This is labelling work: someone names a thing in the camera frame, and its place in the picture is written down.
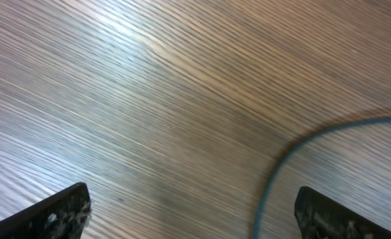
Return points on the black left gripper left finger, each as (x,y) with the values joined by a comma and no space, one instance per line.
(62,215)

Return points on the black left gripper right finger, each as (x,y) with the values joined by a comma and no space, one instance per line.
(319,217)

